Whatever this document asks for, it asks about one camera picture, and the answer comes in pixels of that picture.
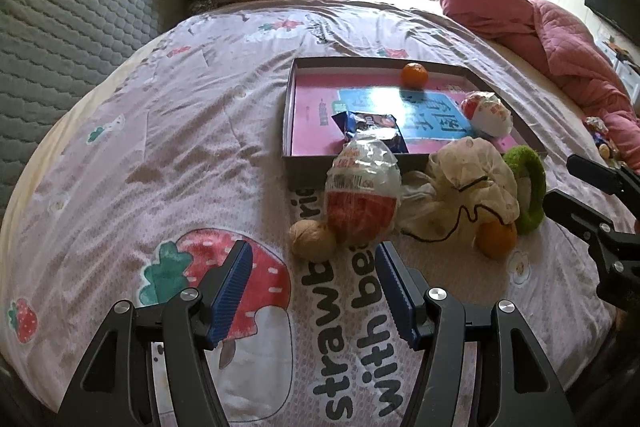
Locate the blue cookie packet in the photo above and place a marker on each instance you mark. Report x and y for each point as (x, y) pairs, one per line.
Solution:
(375, 124)

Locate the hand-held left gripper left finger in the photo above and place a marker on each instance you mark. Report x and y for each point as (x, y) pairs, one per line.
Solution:
(230, 297)

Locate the grey quilted headboard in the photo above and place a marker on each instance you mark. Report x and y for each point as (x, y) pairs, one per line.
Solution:
(75, 32)

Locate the walnut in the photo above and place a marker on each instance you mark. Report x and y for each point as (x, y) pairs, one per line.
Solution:
(313, 240)

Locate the black television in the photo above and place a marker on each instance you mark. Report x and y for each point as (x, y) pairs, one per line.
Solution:
(612, 2)

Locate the grey cardboard box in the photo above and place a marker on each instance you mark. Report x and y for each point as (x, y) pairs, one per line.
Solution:
(305, 172)

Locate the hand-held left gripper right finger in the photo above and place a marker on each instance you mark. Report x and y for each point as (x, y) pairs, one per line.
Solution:
(397, 297)

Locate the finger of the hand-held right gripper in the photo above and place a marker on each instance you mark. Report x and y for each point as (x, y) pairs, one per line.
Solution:
(595, 172)
(575, 212)

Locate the pink and blue book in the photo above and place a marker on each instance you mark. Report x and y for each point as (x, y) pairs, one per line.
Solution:
(315, 107)

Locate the red white toy egg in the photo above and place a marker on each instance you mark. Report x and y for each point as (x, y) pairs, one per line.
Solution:
(360, 207)
(487, 114)

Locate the pink quilt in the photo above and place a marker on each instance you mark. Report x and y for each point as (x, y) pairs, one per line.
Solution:
(555, 37)

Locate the orange mandarin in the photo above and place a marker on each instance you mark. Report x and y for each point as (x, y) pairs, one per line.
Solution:
(415, 75)
(497, 239)

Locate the blue wrapped snack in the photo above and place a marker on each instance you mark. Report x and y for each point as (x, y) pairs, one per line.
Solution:
(599, 139)

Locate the white cabinet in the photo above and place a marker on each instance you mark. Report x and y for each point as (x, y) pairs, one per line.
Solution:
(622, 64)

